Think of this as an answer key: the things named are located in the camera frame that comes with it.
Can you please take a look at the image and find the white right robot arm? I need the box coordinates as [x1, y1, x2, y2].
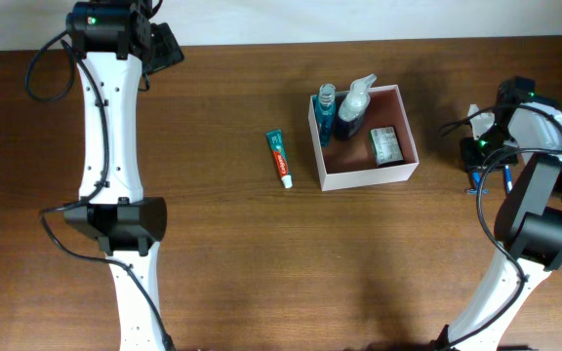
[429, 76, 562, 350]

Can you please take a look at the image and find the green mouthwash bottle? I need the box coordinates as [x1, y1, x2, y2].
[314, 83, 336, 147]

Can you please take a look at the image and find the blue foam soap dispenser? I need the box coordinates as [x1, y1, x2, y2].
[334, 74, 377, 140]

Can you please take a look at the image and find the blue white toothbrush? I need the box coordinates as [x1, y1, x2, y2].
[502, 165, 513, 194]

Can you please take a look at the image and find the green red toothpaste tube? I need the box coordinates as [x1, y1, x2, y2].
[265, 129, 293, 189]

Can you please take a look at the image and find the green white soap bar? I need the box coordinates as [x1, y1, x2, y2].
[369, 127, 404, 168]

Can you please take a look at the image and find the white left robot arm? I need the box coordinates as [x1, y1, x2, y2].
[63, 1, 175, 350]

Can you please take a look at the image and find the blue disposable razor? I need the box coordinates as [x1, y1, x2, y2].
[465, 170, 482, 195]

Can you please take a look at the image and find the pink cardboard box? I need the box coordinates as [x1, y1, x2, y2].
[307, 85, 419, 191]

